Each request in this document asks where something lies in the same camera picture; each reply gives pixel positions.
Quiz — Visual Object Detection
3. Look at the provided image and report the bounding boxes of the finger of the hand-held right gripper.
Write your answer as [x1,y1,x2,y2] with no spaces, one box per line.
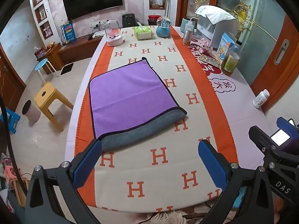
[277,117,298,138]
[248,125,278,150]

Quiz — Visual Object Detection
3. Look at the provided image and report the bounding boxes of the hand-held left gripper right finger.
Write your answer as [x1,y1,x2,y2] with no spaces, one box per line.
[198,139,274,224]

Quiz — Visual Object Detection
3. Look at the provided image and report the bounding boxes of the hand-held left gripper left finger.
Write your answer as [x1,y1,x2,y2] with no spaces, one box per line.
[24,139,103,224]

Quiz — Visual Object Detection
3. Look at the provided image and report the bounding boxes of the purple and grey towel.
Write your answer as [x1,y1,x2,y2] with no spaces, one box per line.
[89,57,188,152]

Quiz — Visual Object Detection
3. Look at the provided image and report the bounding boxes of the white printed tablecloth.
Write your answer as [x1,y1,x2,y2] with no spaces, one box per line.
[65,26,272,168]

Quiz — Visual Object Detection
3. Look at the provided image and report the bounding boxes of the white pill bottle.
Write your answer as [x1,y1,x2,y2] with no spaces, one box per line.
[253,89,270,109]

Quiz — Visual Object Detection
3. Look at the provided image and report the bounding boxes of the beige orange printed blanket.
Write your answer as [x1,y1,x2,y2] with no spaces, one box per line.
[76,26,239,214]

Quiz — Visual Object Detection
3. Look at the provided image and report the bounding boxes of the white fluffy mop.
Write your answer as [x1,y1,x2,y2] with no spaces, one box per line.
[147,211,190,224]

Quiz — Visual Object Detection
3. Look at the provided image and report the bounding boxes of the pink waste bin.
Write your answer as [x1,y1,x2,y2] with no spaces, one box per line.
[21,99,41,123]

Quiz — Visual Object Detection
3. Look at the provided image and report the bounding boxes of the yellow plastic stool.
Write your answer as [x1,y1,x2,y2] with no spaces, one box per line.
[34,81,74,132]

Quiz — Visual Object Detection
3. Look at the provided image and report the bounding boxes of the plastic oil bottle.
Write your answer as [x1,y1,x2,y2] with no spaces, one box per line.
[221,40,242,77]

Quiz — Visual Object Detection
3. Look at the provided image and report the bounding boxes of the small blue plastic stool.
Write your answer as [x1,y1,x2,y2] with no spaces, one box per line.
[0,107,21,135]

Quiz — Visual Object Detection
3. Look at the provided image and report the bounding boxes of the blister pack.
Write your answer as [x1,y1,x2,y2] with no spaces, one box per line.
[200,54,221,67]

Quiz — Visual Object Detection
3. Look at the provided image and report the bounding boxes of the black square board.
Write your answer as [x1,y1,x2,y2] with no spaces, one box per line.
[59,63,74,77]

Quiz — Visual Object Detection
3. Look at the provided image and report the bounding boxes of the blue carton box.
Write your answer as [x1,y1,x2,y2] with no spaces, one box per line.
[216,32,236,64]

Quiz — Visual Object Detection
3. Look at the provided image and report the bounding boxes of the pink toy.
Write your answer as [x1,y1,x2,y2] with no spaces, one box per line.
[198,38,212,55]

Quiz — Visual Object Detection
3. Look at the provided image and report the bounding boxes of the blue round stool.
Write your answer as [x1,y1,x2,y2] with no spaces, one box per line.
[35,58,62,83]

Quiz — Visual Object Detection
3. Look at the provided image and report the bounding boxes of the white countertop appliance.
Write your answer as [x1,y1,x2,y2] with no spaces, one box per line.
[196,5,238,49]

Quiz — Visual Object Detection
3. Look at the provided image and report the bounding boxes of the wooden television cabinet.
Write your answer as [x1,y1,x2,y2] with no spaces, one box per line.
[35,34,104,75]

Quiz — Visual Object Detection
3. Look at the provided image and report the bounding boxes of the red tissue box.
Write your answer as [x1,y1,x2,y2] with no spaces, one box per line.
[34,47,48,58]

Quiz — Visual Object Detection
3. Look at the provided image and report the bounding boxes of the gold door ornament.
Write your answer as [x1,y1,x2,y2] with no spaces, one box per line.
[230,0,258,32]

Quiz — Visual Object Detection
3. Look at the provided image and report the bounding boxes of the blue standing sign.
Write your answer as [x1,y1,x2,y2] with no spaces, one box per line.
[60,23,75,44]

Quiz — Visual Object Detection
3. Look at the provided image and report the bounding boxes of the glass dome lamp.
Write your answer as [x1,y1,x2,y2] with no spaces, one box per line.
[104,20,124,47]

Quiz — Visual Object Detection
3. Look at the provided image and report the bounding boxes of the white folded cloth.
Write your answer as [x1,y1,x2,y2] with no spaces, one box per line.
[195,5,237,25]

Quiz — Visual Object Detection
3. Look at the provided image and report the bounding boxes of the white wash bottle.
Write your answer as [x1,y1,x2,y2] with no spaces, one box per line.
[186,17,199,29]

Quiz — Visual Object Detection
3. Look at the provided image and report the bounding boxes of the green tissue box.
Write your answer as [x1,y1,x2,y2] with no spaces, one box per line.
[133,25,153,41]

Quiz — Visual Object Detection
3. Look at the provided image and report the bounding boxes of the blue snow globe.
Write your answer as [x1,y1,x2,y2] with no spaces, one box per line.
[156,16,173,38]

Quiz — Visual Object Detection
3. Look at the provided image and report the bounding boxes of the black heater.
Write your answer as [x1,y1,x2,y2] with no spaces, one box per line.
[122,13,136,28]

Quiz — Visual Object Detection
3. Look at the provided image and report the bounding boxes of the red pot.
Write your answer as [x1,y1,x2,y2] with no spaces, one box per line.
[148,14,162,26]

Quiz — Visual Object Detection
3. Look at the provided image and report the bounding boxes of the black flat television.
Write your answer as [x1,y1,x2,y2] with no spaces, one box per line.
[62,0,124,22]

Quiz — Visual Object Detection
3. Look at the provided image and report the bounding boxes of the silver door handle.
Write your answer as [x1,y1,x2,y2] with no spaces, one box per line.
[273,39,289,66]

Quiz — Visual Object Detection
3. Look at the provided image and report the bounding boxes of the black cable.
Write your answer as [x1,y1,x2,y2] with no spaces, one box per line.
[0,97,27,192]

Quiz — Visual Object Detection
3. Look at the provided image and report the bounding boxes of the white wall shelf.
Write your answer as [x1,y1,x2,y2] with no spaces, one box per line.
[29,0,57,41]

